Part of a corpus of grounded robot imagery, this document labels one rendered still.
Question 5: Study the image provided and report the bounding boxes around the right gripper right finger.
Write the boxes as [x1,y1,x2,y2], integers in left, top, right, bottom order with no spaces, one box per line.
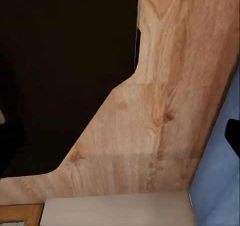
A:
[224,119,240,158]

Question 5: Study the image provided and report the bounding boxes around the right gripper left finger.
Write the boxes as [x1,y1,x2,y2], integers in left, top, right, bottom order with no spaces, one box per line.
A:
[0,119,26,178]

